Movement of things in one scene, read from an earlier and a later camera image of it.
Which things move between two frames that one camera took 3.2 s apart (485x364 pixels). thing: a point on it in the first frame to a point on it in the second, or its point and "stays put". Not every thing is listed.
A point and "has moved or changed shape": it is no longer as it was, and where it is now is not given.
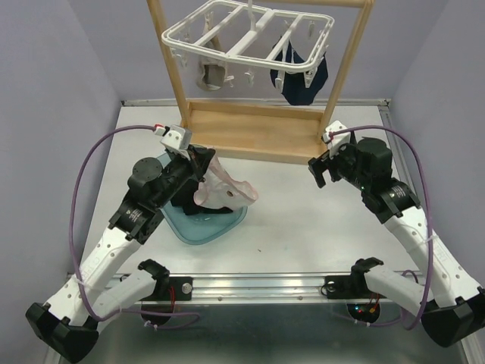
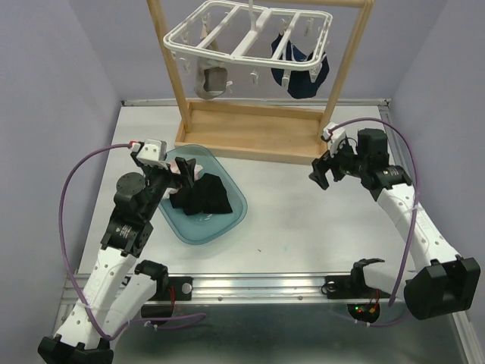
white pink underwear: (218, 189) has moved or changed shape
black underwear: (185, 199) stays put
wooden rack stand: (294, 133) stays put
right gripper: (317, 166) stays put
